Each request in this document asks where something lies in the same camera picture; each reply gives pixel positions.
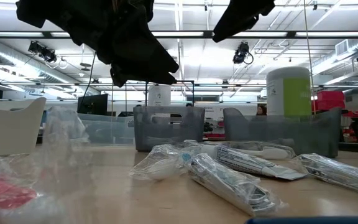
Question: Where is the white plastic bin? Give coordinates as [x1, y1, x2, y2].
[0, 96, 47, 156]

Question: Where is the plastic-wrapped small toothpaste tube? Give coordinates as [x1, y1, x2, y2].
[186, 152, 288, 218]
[292, 152, 358, 197]

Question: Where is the black ceiling camera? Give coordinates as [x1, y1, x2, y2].
[28, 40, 58, 63]
[232, 42, 254, 65]

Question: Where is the teal and white toothbrush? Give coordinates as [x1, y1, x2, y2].
[178, 139, 296, 160]

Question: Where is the black computer monitor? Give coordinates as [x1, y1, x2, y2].
[76, 93, 109, 116]

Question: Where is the red and white toothbrush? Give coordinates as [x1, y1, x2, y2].
[0, 107, 93, 224]

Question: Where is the grey bin with handle slot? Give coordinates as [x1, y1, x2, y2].
[132, 105, 206, 152]

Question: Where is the black hanging cable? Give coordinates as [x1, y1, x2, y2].
[81, 51, 98, 100]

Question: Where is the white and green wipes canister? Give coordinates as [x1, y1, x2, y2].
[265, 66, 313, 118]

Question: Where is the clear plastic bin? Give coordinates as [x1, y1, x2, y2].
[42, 107, 135, 147]

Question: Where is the white and blue toothpaste tube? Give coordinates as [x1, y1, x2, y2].
[197, 144, 308, 181]

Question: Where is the red storage crate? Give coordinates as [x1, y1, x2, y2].
[311, 90, 346, 112]

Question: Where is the blue and white toothbrush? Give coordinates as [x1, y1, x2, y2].
[129, 143, 195, 182]

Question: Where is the thin hanging cord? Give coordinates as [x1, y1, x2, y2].
[303, 0, 317, 113]

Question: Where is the wide grey translucent bin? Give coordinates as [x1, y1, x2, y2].
[223, 107, 343, 159]

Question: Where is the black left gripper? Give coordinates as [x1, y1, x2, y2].
[16, 0, 180, 77]

